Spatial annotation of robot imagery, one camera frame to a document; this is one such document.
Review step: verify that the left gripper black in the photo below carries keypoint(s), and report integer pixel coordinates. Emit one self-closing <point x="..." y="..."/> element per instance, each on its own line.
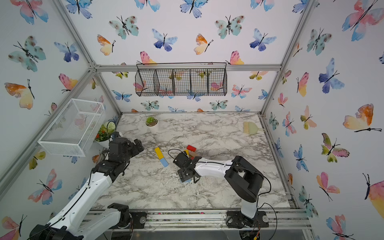
<point x="135" y="150"/>

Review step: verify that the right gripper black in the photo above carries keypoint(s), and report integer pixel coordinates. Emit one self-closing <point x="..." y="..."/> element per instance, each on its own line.
<point x="181" y="175"/>

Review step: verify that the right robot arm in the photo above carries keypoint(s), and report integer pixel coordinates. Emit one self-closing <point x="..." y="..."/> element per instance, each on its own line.
<point x="241" y="175"/>

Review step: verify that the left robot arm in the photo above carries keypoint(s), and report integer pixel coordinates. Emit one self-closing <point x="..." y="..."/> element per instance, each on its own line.
<point x="67" y="224"/>

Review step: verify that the natural wood block upper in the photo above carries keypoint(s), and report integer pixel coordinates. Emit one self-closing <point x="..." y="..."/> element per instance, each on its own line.
<point x="193" y="154"/>

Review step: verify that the red block far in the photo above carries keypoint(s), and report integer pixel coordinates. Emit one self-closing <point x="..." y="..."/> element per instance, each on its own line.
<point x="191" y="148"/>

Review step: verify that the small potted succulent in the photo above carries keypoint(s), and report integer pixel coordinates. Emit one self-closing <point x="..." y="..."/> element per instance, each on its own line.
<point x="152" y="123"/>

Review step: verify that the white pot flowering plant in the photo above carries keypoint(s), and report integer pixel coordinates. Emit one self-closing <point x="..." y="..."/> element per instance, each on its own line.
<point x="104" y="135"/>

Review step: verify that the green hand brush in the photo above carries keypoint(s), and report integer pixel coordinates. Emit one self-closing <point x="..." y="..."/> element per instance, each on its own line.
<point x="251" y="128"/>

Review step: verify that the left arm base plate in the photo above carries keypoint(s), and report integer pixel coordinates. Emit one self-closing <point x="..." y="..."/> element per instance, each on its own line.
<point x="135" y="220"/>

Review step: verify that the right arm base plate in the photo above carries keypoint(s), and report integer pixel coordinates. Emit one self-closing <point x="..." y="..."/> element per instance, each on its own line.
<point x="235" y="219"/>

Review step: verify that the white mesh wall basket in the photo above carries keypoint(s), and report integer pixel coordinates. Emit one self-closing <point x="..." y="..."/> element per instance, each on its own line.
<point x="74" y="130"/>

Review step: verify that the black wire wall basket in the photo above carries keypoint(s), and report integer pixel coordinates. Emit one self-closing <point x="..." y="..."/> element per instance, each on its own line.
<point x="181" y="79"/>

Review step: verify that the aluminium front rail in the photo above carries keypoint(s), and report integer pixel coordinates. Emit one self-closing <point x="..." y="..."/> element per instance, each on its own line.
<point x="211" y="220"/>

